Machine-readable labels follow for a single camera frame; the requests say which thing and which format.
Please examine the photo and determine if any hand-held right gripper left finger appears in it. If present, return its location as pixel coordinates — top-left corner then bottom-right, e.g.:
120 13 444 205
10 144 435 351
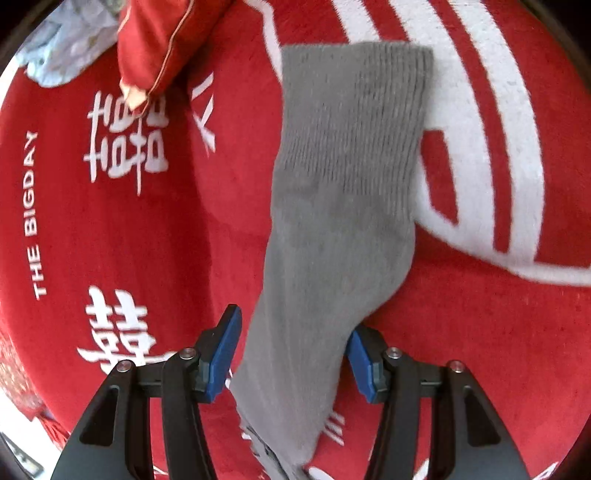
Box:
50 304 243 480

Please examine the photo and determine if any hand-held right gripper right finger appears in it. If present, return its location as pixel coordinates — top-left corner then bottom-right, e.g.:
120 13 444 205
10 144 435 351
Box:
346 323 532 480

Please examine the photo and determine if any grey sock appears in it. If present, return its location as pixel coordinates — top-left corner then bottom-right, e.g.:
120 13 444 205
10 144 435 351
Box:
229 41 435 480

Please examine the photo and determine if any red blanket with white print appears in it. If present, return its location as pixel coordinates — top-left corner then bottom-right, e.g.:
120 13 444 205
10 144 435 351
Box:
0 0 591 480

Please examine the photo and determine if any red patterned sheet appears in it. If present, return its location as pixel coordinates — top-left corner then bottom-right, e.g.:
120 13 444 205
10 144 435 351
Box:
0 323 70 450

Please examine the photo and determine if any red cushion with gold piping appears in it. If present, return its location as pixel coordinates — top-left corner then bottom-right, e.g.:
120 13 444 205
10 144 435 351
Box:
116 0 241 116

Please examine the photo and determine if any light blue cloth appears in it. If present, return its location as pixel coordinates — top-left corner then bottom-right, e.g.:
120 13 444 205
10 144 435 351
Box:
16 0 125 88

